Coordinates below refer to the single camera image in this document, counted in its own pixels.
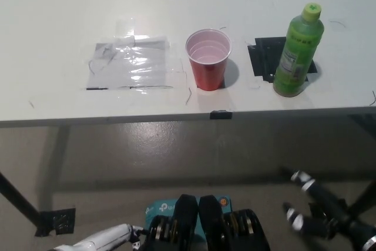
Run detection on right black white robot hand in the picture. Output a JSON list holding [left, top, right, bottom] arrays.
[[280, 167, 376, 251]]

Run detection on green plastic drink bottle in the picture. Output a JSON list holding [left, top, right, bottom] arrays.
[[272, 2, 325, 99]]

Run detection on black robot torso blocks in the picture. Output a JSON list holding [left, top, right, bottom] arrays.
[[140, 193, 271, 251]]

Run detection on red plastic cup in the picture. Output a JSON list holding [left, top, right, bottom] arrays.
[[184, 28, 233, 91]]

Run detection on black table leg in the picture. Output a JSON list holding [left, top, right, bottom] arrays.
[[346, 179, 376, 219], [0, 171, 42, 230]]

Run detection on small black tape strip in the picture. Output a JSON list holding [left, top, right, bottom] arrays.
[[210, 110, 233, 121]]

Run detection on black tape square patch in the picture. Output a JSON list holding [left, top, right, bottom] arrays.
[[247, 36, 318, 83]]

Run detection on teal router box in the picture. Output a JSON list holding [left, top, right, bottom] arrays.
[[145, 195, 233, 251]]

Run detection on taped clear plastic sheet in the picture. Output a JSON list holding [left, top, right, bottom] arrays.
[[85, 35, 172, 91]]

